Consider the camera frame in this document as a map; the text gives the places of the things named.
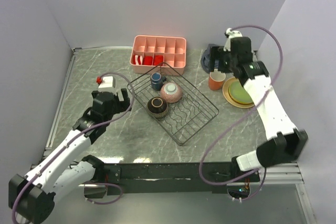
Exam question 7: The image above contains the orange mug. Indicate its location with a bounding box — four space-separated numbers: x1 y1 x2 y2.
208 71 226 91

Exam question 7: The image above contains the black wire dish rack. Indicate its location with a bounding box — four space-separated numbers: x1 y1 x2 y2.
128 62 219 146

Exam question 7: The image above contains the pink compartment organizer box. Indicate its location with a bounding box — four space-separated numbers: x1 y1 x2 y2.
130 35 187 76

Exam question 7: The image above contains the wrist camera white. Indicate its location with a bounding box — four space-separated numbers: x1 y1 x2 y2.
224 28 243 50
96 76 116 91

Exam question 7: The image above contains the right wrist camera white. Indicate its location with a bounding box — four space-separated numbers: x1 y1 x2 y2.
224 28 243 50

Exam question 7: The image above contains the pink patterned bowl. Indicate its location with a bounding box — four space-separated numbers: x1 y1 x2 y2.
160 82 183 103

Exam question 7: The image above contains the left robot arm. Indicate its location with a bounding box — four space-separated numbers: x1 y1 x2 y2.
8 88 134 223

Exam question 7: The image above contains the tan wooden plate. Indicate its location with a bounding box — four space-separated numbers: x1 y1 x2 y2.
222 77 254 109

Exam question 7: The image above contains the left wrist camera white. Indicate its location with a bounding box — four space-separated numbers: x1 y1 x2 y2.
96 76 116 91

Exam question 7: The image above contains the dark blue cup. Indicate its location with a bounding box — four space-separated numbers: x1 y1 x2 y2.
150 72 166 91

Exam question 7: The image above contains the grey crumpled cloth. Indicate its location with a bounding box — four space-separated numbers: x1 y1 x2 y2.
201 44 219 73

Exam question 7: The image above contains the clear glass plate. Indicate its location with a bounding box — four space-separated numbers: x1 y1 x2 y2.
227 79 255 105

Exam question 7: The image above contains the red roll middle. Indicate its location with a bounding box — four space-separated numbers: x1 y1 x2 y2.
143 56 153 66

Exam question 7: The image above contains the black bowl gold rim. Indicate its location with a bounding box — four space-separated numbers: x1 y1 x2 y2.
146 97 169 119

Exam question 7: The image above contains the red roll right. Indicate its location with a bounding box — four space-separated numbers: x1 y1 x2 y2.
153 55 163 66

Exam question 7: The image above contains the red white striped roll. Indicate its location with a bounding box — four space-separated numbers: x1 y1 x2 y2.
133 55 143 66

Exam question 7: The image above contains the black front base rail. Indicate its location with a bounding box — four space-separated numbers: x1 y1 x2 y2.
95 162 244 194

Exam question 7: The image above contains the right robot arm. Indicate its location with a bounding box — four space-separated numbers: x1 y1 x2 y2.
209 31 308 181

